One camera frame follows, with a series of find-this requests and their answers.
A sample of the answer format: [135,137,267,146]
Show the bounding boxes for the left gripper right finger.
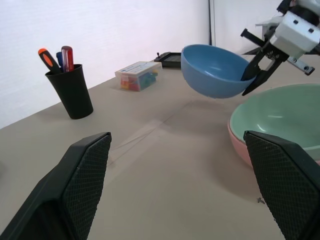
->
[243,130,320,240]

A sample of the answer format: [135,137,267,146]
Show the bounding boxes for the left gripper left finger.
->
[0,131,112,240]

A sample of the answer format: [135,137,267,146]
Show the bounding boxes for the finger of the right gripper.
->
[241,55,285,97]
[240,44,271,82]

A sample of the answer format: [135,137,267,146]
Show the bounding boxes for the blue bowl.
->
[180,44,258,99]

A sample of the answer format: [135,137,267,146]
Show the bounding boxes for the green bowl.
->
[229,83,320,161]

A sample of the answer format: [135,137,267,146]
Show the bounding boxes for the pink bowl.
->
[227,121,320,169]

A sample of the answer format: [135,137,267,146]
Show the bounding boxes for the black flat tray device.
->
[153,51,183,69]

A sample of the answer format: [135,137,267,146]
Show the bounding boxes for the black plastic cup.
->
[44,63,94,120]

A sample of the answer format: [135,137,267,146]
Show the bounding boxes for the clear box of coloured pieces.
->
[114,61,164,93]

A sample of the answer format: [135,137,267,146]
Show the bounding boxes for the orange and black screwdriver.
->
[37,47,62,75]

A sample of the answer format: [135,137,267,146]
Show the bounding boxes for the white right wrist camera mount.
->
[271,11,320,60]

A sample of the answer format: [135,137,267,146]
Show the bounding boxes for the red transparent handle screwdriver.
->
[61,45,75,73]

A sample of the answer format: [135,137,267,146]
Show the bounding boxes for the blue handled tool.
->
[55,51,65,74]

